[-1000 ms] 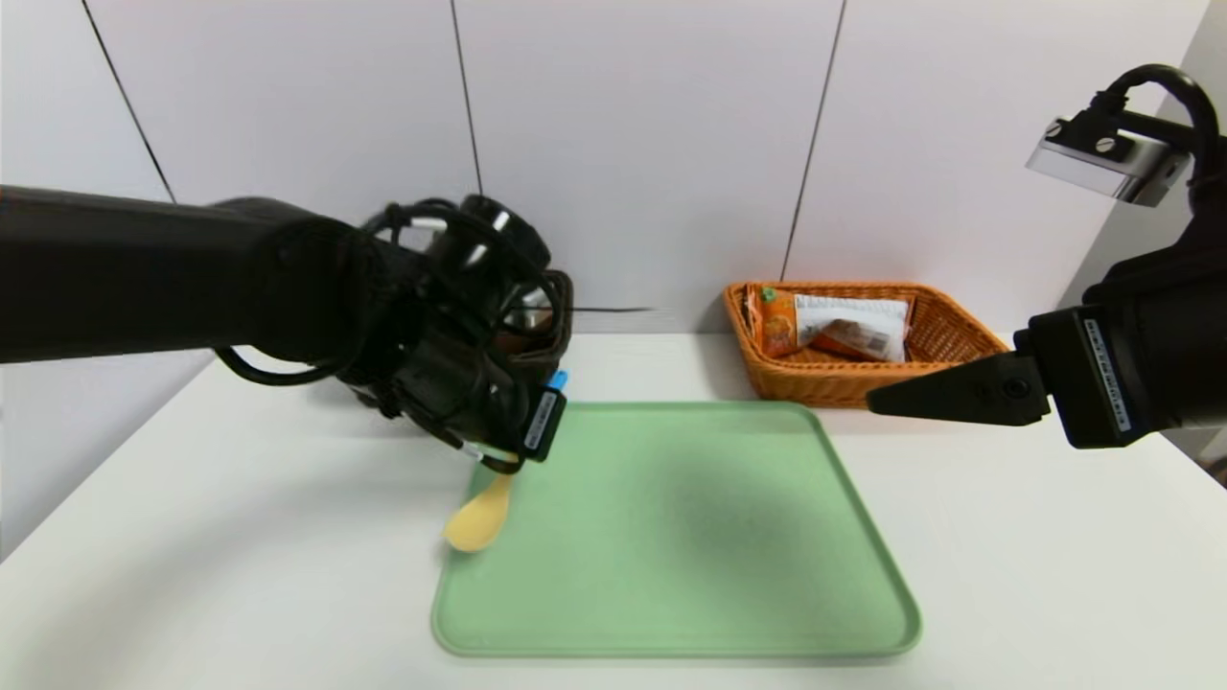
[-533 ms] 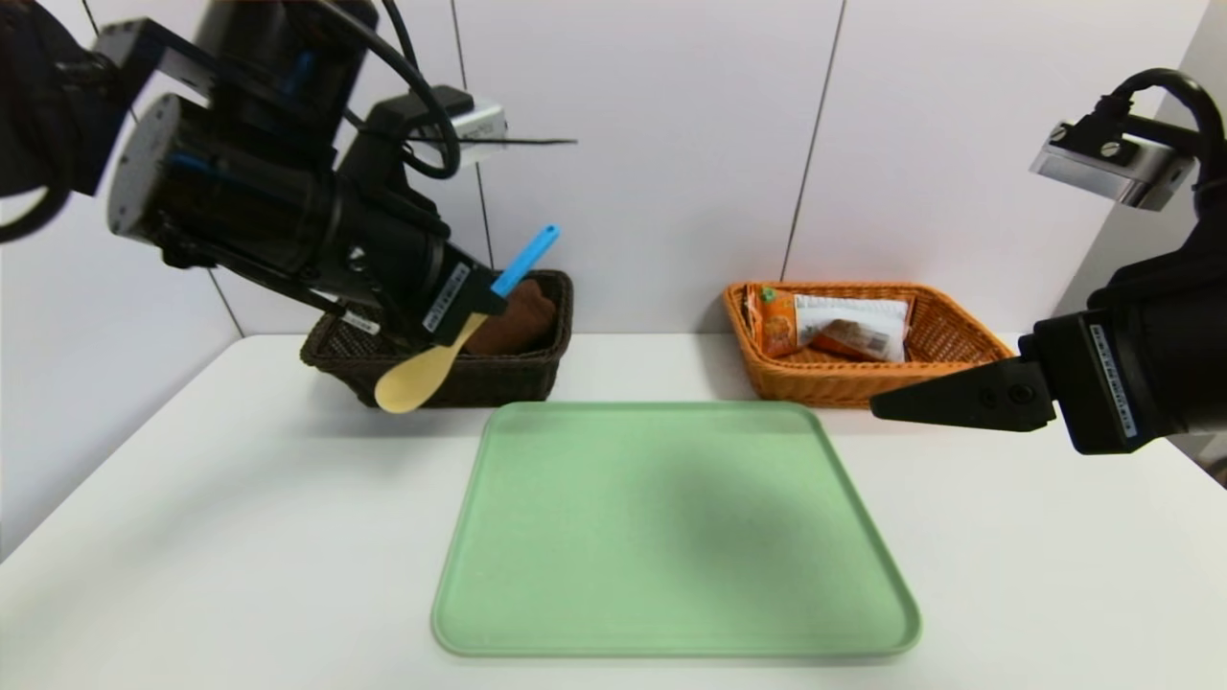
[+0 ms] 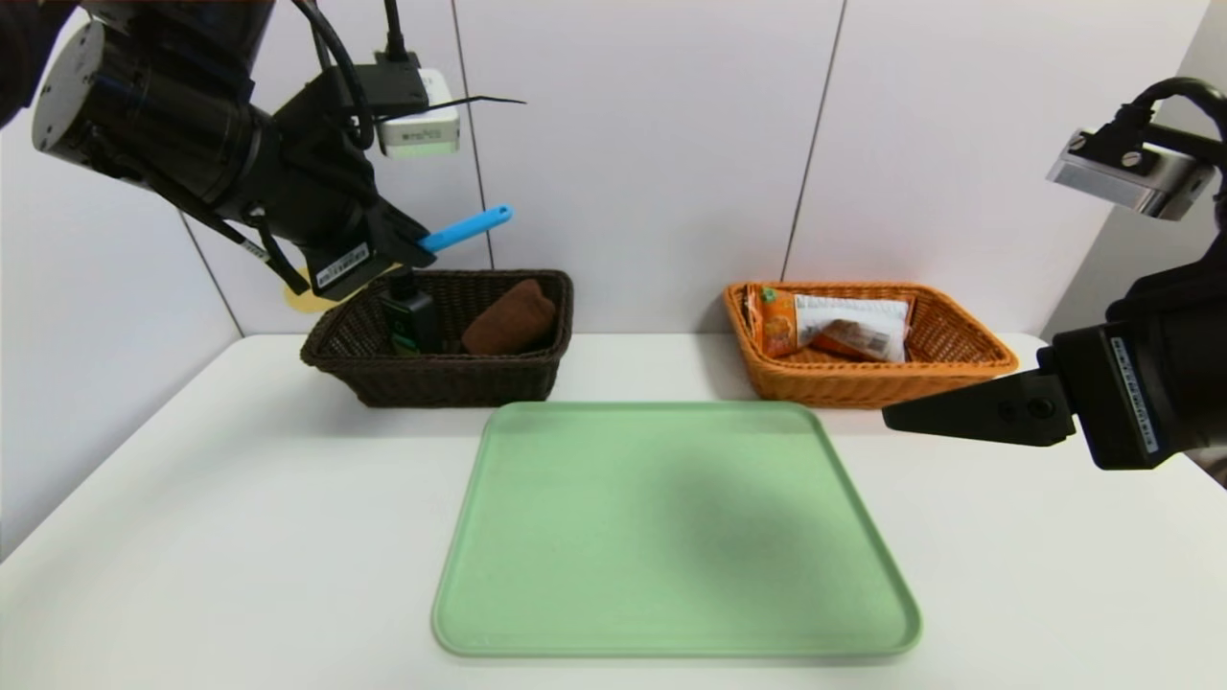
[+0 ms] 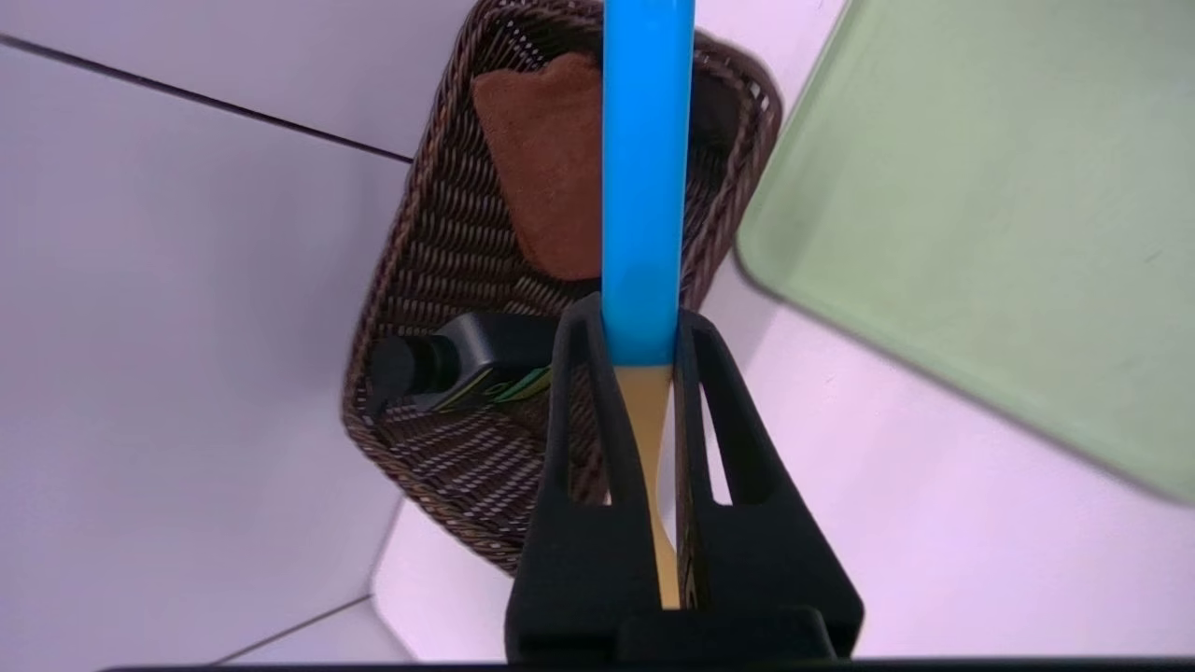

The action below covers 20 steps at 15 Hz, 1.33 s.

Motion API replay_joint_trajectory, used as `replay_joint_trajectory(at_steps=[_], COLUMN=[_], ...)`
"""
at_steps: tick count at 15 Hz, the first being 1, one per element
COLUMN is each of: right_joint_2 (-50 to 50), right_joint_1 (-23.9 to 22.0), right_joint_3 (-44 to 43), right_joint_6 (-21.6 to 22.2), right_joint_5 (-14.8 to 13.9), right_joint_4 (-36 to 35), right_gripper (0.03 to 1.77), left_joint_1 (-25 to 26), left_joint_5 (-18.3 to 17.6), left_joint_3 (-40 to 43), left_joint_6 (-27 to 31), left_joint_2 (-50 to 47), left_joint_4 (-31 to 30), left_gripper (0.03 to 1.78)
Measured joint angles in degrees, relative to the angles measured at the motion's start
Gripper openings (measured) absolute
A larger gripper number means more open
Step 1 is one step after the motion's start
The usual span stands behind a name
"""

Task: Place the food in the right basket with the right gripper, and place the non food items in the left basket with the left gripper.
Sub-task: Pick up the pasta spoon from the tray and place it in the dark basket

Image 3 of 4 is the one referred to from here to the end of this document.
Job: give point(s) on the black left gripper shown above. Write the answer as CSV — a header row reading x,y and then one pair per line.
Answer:
x,y
351,261

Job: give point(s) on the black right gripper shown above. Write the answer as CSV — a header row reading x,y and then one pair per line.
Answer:
x,y
1120,398

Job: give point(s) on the dark green pump bottle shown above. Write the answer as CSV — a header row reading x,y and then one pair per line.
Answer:
x,y
412,321

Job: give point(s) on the brown towel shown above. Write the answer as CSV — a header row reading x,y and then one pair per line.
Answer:
x,y
508,321

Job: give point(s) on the orange snack bag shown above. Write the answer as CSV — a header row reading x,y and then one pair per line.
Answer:
x,y
853,326

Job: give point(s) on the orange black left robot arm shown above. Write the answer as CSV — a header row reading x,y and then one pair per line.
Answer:
x,y
144,105

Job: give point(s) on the orange wicker basket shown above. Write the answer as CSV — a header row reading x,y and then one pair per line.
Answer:
x,y
863,388

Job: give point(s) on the dark brown wicker basket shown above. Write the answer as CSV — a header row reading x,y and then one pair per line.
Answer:
x,y
451,383

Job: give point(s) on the green plastic tray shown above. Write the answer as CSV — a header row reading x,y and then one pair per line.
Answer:
x,y
671,537

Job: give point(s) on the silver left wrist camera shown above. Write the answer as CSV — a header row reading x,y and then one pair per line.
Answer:
x,y
422,125

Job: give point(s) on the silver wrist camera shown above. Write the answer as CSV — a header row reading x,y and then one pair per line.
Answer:
x,y
422,125
1131,177

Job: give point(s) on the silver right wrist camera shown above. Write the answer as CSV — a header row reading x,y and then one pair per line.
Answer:
x,y
1131,177

